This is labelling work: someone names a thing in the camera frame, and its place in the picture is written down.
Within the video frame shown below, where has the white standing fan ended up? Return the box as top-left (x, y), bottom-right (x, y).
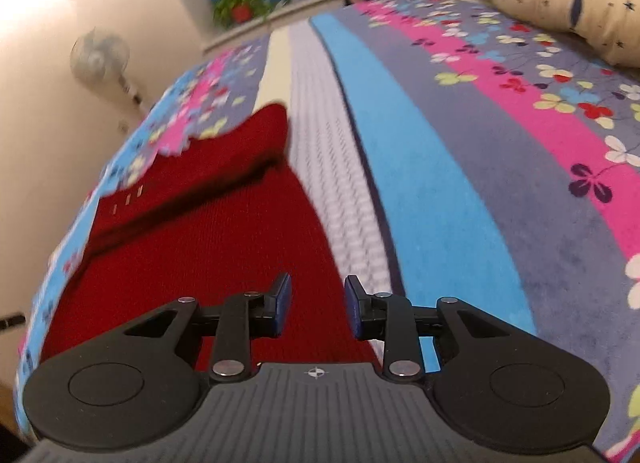
top-left (70, 28), bottom-right (149, 116)

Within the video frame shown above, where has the green plant in red pot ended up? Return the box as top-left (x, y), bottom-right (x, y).
top-left (213, 0), bottom-right (272, 29)

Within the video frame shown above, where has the colourful floral striped blanket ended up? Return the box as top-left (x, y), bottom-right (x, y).
top-left (15, 0), bottom-right (639, 462)

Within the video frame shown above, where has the dark red knit sweater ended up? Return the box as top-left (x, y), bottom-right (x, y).
top-left (41, 104), bottom-right (375, 365)

